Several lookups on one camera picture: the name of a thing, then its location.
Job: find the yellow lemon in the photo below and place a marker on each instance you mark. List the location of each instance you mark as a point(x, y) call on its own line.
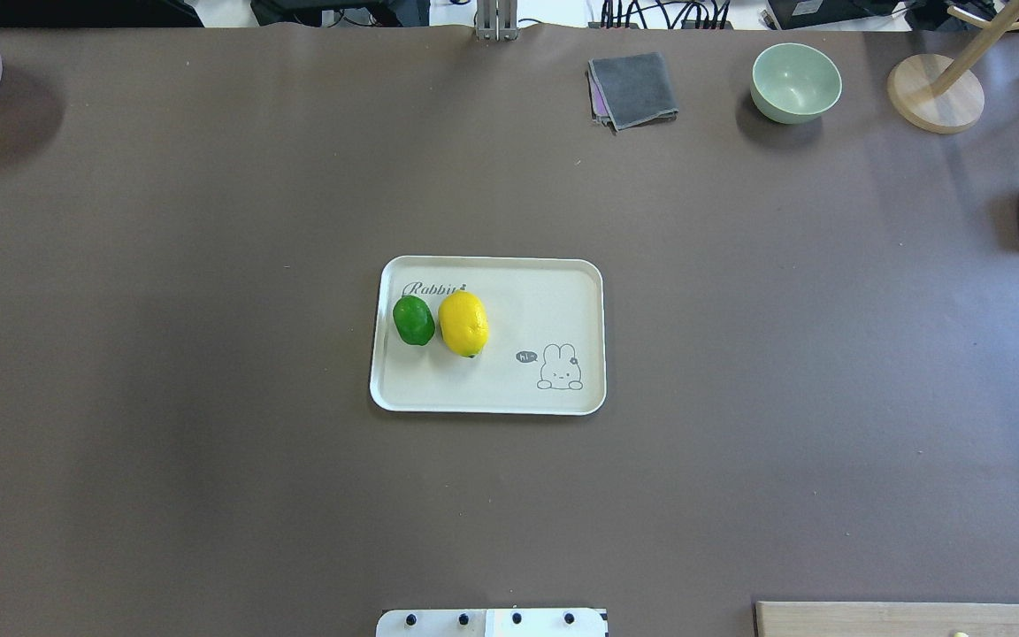
point(463, 323)

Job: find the green lime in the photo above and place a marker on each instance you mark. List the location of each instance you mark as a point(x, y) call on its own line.
point(413, 320)

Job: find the cream rabbit tray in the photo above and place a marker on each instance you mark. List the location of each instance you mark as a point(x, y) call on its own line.
point(546, 354)

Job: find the pink folded cloth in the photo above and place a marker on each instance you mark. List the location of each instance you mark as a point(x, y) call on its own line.
point(600, 112)

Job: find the grey folded cloth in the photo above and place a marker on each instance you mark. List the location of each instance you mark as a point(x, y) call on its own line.
point(637, 89)

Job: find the light green bowl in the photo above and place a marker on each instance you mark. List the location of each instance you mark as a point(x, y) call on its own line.
point(792, 83)

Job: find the bamboo cutting board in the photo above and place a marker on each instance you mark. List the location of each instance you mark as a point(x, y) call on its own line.
point(886, 619)

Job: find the wooden cup rack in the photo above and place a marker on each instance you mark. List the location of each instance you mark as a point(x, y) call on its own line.
point(939, 94)

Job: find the aluminium frame post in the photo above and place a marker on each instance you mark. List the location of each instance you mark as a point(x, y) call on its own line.
point(496, 20)

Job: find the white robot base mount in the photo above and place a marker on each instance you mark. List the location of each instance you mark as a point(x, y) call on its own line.
point(528, 621)

